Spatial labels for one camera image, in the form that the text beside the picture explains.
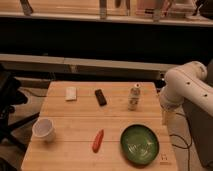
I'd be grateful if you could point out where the black office chair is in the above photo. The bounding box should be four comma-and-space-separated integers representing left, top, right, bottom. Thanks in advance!
0, 63, 40, 171

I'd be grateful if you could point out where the small clear plastic bottle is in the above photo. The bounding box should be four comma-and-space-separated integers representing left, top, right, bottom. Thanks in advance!
128, 83, 141, 111

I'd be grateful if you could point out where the green round plate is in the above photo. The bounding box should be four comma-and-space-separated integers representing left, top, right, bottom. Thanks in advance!
120, 124, 160, 165

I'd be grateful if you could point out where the red orange carrot toy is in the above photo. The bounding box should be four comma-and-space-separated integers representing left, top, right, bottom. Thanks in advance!
92, 130, 104, 153

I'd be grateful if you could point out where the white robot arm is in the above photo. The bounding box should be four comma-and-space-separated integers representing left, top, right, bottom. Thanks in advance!
159, 61, 213, 125

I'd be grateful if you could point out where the white paper cup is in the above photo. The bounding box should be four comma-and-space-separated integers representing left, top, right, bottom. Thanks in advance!
32, 118, 55, 142

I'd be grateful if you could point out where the black rectangular remote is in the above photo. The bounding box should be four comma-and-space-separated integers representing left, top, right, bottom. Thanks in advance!
95, 89, 107, 106

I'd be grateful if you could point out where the black cable on floor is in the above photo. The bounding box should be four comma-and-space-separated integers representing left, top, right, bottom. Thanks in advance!
169, 111, 193, 171

